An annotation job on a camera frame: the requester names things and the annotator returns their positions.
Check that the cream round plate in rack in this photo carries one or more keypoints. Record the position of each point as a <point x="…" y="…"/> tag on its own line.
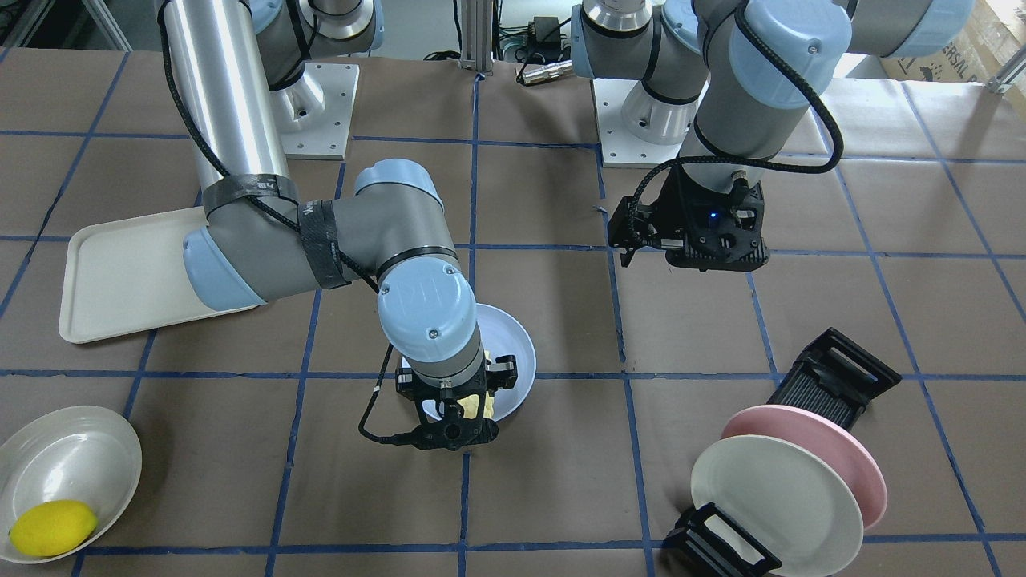
<point x="787" y="498"/>

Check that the light blue round plate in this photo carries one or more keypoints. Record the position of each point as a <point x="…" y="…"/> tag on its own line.
<point x="442" y="343"/>

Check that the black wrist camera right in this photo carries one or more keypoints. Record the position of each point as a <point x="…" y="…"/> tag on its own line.
<point x="452" y="436"/>

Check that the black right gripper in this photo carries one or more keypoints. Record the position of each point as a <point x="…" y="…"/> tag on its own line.
<point x="409" y="385"/>

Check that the white rectangular tray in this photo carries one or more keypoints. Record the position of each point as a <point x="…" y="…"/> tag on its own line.
<point x="142" y="273"/>

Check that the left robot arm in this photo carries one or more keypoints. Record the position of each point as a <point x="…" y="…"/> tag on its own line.
<point x="756" y="72"/>

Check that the black dish rack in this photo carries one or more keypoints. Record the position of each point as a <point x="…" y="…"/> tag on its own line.
<point x="832" y="377"/>

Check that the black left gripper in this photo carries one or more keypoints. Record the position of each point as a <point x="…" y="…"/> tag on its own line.
<point x="672" y="203"/>

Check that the cream plate with lemon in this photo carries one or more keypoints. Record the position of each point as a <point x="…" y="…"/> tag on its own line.
<point x="87" y="454"/>

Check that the pink round plate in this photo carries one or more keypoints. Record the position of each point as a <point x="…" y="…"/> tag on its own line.
<point x="828" y="441"/>

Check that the aluminium frame post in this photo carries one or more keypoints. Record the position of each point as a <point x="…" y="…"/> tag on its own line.
<point x="477" y="20"/>

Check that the black power adapter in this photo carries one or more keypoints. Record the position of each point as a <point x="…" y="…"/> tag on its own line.
<point x="544" y="37"/>

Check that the yellow lemon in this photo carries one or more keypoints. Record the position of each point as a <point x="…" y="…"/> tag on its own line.
<point x="53" y="528"/>

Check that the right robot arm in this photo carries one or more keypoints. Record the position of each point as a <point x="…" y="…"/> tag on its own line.
<point x="260" y="243"/>

